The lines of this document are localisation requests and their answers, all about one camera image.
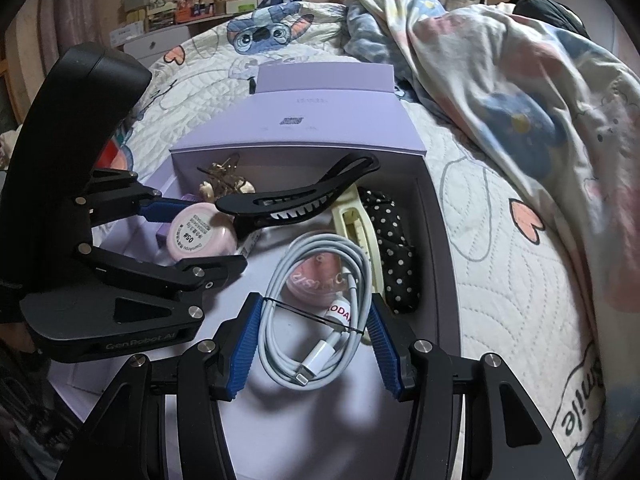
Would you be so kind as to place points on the crumpled white cloth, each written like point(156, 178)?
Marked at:
point(7, 147)

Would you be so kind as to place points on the black hair clip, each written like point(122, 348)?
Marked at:
point(280, 205)

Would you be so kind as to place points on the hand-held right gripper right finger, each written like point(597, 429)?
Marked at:
point(385, 350)

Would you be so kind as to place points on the lavender cardboard box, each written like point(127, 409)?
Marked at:
point(325, 130)

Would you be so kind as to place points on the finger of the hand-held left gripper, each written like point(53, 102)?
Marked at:
point(200, 271)
point(160, 210)

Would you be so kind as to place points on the pastel floral duvet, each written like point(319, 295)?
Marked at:
point(500, 85)

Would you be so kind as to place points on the cream hair claw clip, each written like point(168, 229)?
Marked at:
point(350, 230)

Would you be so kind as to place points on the small purple carton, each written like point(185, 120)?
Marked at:
point(162, 235)

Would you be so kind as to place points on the white drawer cabinet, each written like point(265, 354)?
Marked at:
point(155, 42)

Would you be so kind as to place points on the pale pink round jar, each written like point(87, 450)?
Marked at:
point(200, 235)

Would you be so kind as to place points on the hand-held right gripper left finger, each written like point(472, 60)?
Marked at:
point(245, 355)

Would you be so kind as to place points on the black polka dot scrunchie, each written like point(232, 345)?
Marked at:
point(395, 250)

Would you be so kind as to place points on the pink round blush compact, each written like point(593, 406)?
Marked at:
point(320, 280)

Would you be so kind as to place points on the black garment pile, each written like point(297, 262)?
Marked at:
point(550, 12)

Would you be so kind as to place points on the gold beaded hair clip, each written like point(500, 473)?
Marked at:
point(222, 172)

